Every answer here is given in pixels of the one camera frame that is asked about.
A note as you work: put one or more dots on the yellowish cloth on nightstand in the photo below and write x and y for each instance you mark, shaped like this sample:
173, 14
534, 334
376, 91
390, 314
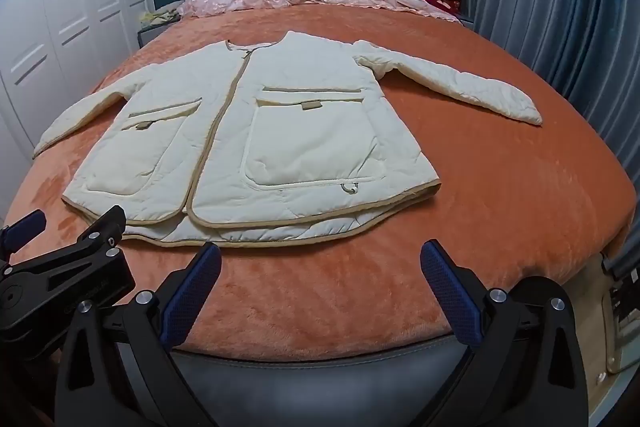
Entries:
156, 14

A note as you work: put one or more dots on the white wardrobe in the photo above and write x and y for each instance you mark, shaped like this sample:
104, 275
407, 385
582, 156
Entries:
65, 17

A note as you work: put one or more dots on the grey-blue curtain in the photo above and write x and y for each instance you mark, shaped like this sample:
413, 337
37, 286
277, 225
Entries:
560, 7

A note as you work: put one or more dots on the orange plush blanket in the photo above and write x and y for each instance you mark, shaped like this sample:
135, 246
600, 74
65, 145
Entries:
475, 207

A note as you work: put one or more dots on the dark nightstand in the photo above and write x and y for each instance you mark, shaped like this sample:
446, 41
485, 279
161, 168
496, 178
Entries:
150, 32

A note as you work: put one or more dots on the blue bedside table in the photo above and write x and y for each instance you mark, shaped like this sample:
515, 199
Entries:
467, 18

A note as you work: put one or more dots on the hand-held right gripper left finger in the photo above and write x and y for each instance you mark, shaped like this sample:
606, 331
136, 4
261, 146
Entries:
192, 297

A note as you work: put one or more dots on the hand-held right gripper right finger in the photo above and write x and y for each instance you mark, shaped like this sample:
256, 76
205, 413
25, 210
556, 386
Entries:
450, 297

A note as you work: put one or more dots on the cream quilted jacket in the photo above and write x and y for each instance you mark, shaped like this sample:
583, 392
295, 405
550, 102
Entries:
300, 142

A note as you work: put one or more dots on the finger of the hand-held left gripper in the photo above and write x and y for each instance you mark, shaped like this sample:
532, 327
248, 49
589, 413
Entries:
27, 224
95, 232

